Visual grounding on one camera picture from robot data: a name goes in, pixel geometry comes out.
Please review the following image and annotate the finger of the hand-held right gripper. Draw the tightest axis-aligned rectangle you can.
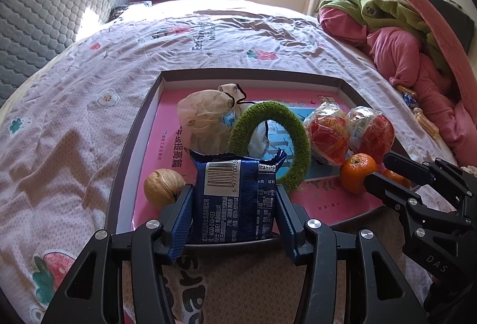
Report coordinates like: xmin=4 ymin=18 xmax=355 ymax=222
xmin=385 ymin=152 xmax=477 ymax=201
xmin=363 ymin=172 xmax=466 ymax=226

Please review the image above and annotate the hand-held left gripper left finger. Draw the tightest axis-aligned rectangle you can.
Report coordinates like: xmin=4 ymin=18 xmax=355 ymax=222
xmin=41 ymin=183 xmax=196 ymax=324

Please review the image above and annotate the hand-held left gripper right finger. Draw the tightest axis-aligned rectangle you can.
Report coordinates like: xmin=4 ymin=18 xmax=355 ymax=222
xmin=275 ymin=183 xmax=429 ymax=324

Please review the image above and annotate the orange tangerine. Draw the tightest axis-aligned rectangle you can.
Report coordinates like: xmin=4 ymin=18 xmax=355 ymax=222
xmin=339 ymin=153 xmax=378 ymax=195
xmin=380 ymin=168 xmax=412 ymax=190

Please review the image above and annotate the brown walnut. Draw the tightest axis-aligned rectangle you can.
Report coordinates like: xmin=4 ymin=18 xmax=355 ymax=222
xmin=143 ymin=168 xmax=186 ymax=209

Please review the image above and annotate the red toy egg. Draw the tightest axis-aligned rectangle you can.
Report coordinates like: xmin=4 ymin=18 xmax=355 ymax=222
xmin=346 ymin=106 xmax=395 ymax=164
xmin=303 ymin=102 xmax=353 ymax=166

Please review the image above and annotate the dark blue biscuit packet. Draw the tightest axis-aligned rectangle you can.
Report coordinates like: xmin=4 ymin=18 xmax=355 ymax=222
xmin=185 ymin=148 xmax=287 ymax=246

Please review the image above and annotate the green fuzzy hair scrunchie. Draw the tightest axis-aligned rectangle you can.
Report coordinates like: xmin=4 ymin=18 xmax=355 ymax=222
xmin=228 ymin=100 xmax=312 ymax=192

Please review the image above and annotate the dark cardboard box tray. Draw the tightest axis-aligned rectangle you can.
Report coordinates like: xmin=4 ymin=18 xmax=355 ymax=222
xmin=104 ymin=68 xmax=407 ymax=248

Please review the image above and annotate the cream sheer hair scrunchie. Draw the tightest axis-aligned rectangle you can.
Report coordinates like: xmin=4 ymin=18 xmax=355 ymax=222
xmin=176 ymin=83 xmax=276 ymax=159

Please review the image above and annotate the yellow wafer packet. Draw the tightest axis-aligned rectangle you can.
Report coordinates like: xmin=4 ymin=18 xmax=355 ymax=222
xmin=413 ymin=108 xmax=440 ymax=140

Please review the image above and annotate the pink quilt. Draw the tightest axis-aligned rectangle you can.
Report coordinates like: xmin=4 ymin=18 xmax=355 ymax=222
xmin=317 ymin=5 xmax=477 ymax=166

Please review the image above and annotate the strawberry print bed sheet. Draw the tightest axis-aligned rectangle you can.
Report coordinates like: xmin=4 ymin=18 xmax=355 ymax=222
xmin=0 ymin=0 xmax=477 ymax=324

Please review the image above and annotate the pink curved cushion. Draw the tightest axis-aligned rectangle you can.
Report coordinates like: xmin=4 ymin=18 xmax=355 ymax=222
xmin=372 ymin=0 xmax=477 ymax=116

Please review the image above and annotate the green plush blanket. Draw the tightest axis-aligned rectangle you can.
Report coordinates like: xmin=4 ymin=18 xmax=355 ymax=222
xmin=320 ymin=0 xmax=453 ymax=75

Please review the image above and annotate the black monitor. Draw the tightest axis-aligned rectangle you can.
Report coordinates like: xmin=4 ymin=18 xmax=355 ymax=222
xmin=425 ymin=0 xmax=477 ymax=56

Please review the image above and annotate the grey quilted headboard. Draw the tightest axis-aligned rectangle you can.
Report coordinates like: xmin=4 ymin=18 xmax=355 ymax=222
xmin=0 ymin=0 xmax=137 ymax=105

